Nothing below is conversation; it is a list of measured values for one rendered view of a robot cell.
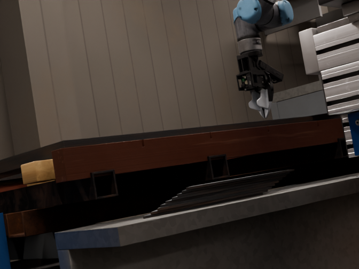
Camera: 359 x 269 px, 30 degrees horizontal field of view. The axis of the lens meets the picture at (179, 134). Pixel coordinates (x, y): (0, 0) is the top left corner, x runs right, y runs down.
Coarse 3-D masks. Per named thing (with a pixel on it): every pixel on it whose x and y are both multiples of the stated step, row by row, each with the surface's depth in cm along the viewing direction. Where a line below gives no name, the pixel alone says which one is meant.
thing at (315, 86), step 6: (306, 84) 282; (312, 84) 280; (318, 84) 277; (288, 90) 290; (294, 90) 287; (300, 90) 285; (306, 90) 282; (312, 90) 280; (318, 90) 277; (276, 96) 295; (282, 96) 293; (288, 96) 290; (294, 96) 287
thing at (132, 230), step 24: (264, 192) 143; (288, 192) 126; (312, 192) 130; (336, 192) 135; (168, 216) 108; (192, 216) 111; (216, 216) 114; (240, 216) 117; (72, 240) 112; (96, 240) 106; (120, 240) 101; (144, 240) 104
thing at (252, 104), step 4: (252, 92) 216; (256, 92) 216; (252, 96) 215; (256, 96) 217; (252, 100) 215; (256, 100) 216; (248, 104) 214; (252, 104) 215; (256, 104) 216; (252, 108) 214; (256, 108) 215; (260, 108) 216; (260, 112) 216; (264, 116) 215
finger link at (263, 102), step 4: (260, 92) 212; (264, 92) 213; (260, 96) 212; (264, 96) 213; (260, 100) 212; (264, 100) 213; (268, 100) 213; (260, 104) 212; (264, 104) 213; (268, 104) 213; (264, 108) 215; (268, 108) 213; (264, 112) 215; (268, 112) 214
